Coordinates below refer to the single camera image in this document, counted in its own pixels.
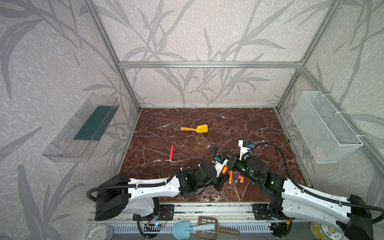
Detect orange highlighter pen group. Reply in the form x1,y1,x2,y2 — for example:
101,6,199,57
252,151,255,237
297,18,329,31
229,171,233,184

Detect pink highlighter pen group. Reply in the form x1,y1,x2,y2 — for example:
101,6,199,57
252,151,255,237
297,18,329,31
169,144,174,161

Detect purple highlighter pen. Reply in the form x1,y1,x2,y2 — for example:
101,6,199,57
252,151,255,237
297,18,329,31
235,171,239,183

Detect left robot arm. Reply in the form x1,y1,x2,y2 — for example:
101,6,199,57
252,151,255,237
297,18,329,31
86,165,230,221

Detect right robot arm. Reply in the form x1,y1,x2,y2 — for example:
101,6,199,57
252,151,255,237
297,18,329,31
226,156,384,240

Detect brown toy spatula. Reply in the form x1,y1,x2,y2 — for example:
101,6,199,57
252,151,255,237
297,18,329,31
197,216,240,240

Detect yellow toy shovel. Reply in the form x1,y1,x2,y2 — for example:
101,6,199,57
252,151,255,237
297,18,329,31
181,125,209,134

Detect light blue toy shovel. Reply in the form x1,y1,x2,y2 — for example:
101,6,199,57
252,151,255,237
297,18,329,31
172,221,216,240

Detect yellow green tape roll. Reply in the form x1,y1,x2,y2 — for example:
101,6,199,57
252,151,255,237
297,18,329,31
311,223,344,240

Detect clear round lid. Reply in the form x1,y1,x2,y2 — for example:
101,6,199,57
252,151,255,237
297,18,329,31
86,225,114,240

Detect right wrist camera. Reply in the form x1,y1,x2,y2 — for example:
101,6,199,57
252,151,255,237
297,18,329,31
238,140,254,161

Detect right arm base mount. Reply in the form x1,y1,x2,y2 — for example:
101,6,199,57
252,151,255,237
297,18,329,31
252,203,289,221

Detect aluminium front rail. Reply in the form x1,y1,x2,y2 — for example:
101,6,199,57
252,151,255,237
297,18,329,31
86,202,340,225

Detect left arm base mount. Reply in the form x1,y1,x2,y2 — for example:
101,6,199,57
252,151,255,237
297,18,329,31
133,204,175,221

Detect white wire mesh basket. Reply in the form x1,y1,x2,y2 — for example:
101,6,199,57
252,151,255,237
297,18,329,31
291,91,364,164

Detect clear plastic wall bin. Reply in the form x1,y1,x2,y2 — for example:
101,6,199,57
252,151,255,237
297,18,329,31
42,94,120,163

